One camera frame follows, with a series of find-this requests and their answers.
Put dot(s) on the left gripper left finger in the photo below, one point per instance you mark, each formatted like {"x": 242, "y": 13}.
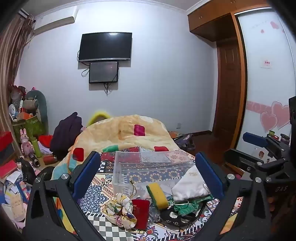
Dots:
{"x": 42, "y": 219}

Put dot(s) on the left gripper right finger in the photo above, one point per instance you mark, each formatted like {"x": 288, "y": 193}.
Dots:
{"x": 253, "y": 221}

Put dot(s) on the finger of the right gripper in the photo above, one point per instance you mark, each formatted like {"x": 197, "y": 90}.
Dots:
{"x": 240, "y": 159}
{"x": 255, "y": 139}

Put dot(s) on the white drawstring cloth bag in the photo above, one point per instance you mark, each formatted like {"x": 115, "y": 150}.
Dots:
{"x": 191, "y": 185}

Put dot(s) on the green knitted cloth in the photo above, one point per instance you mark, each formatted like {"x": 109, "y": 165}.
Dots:
{"x": 188, "y": 206}

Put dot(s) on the black white patterned cloth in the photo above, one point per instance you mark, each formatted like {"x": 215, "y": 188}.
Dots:
{"x": 172, "y": 218}

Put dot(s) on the floral silk scarf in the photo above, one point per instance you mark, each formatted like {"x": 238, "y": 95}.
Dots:
{"x": 119, "y": 211}

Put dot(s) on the yellow green sponge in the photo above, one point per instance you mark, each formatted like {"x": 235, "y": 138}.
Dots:
{"x": 157, "y": 195}

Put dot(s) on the red fabric pouch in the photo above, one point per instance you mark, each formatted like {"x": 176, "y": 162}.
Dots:
{"x": 141, "y": 212}

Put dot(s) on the clear plastic storage box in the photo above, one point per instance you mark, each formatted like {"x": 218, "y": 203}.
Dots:
{"x": 133, "y": 171}

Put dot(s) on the brown wooden door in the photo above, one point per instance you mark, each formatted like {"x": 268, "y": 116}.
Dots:
{"x": 228, "y": 92}

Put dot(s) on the white wardrobe sliding door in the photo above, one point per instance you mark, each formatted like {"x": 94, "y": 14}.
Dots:
{"x": 270, "y": 56}

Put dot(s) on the purple grey backpack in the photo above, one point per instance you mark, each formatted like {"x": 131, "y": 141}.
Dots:
{"x": 185, "y": 142}

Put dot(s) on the patchwork patterned bed sheet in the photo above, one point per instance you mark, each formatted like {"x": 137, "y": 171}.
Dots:
{"x": 100, "y": 191}

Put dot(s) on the pink rabbit plush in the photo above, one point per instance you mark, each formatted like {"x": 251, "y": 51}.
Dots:
{"x": 26, "y": 145}

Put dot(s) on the red box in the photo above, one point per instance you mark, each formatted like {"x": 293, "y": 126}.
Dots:
{"x": 6, "y": 139}

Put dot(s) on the green gift bag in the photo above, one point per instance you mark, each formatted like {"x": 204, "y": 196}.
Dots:
{"x": 33, "y": 126}

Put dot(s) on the dark purple garment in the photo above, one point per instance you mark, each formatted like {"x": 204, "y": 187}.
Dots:
{"x": 65, "y": 135}

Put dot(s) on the green dinosaur plush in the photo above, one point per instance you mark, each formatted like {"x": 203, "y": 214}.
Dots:
{"x": 35, "y": 102}

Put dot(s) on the yellow plush item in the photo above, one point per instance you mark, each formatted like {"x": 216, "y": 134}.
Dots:
{"x": 98, "y": 116}

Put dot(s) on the cream plush blanket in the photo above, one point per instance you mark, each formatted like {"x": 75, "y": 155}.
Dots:
{"x": 119, "y": 132}

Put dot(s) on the wooden overhead cabinet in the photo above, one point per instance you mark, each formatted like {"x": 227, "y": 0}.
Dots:
{"x": 214, "y": 22}

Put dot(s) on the striped brown curtain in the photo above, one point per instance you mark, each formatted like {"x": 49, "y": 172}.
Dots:
{"x": 13, "y": 41}

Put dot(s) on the white air conditioner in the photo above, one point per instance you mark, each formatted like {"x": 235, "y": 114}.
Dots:
{"x": 54, "y": 19}

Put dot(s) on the small black wall monitor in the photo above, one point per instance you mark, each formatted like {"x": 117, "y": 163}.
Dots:
{"x": 103, "y": 72}

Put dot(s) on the large black wall television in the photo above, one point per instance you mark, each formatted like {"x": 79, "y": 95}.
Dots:
{"x": 105, "y": 46}

